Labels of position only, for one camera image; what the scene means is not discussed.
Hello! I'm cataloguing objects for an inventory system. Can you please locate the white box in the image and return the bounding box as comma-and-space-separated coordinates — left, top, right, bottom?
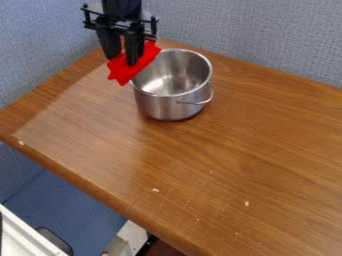
0, 204, 73, 256

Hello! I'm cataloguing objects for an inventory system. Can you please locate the white table bracket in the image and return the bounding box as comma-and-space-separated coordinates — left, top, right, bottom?
101, 221, 148, 256

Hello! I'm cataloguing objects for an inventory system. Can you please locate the metal pot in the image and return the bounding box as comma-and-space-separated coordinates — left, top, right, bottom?
129, 48, 214, 121

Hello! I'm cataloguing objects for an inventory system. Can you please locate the red block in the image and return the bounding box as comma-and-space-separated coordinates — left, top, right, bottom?
107, 41, 161, 86

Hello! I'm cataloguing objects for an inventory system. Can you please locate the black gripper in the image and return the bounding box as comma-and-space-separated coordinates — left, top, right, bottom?
80, 2, 159, 66

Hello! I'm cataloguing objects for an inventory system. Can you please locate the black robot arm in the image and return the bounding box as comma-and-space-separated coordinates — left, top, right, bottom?
80, 0, 159, 66

